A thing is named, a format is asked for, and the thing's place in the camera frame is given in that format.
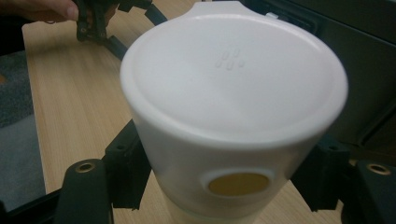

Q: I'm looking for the white cup with lid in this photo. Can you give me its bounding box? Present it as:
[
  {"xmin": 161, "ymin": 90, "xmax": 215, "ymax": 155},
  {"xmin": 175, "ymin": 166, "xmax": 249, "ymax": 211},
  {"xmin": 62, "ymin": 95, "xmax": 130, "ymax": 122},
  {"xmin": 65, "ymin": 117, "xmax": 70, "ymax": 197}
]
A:
[{"xmin": 120, "ymin": 0, "xmax": 349, "ymax": 224}]

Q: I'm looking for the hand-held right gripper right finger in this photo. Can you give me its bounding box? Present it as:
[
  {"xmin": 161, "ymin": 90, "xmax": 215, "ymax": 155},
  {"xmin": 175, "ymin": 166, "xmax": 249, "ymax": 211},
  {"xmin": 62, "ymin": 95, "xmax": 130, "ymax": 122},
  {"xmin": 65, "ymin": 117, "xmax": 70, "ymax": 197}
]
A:
[{"xmin": 290, "ymin": 134, "xmax": 396, "ymax": 224}]

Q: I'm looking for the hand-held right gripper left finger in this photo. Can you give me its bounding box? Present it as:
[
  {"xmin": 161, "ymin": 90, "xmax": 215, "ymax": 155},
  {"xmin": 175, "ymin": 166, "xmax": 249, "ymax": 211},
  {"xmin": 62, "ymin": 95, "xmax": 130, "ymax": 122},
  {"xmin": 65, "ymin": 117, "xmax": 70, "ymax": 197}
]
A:
[{"xmin": 54, "ymin": 119, "xmax": 153, "ymax": 224}]

